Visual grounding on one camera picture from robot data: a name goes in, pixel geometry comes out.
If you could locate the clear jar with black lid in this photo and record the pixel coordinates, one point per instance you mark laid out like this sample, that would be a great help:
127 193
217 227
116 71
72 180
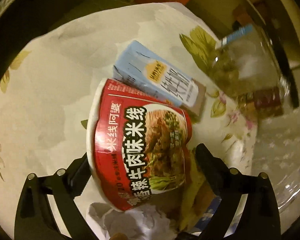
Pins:
245 62

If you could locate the brown jar with black lid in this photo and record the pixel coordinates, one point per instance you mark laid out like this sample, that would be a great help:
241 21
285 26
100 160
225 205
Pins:
272 101

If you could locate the blue snack wrapper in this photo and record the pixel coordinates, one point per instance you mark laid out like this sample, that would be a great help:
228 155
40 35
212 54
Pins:
206 217

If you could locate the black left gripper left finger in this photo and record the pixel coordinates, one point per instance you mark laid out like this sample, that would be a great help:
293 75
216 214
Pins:
47 210

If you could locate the red instant noodle cup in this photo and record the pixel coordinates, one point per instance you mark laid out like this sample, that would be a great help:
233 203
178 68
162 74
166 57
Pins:
136 145

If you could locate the crumpled white tissue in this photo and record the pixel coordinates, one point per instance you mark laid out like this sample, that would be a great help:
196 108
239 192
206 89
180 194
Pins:
142 222

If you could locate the light blue milk carton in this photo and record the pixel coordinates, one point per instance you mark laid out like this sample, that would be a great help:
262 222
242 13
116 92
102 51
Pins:
143 69

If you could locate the floral white tablecloth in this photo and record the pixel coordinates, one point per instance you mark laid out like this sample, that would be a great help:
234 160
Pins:
49 89

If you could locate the yellow snack wrapper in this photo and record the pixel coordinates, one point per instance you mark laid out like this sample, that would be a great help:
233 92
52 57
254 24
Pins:
192 200

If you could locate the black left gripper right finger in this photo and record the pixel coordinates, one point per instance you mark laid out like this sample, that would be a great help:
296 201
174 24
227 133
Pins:
260 218

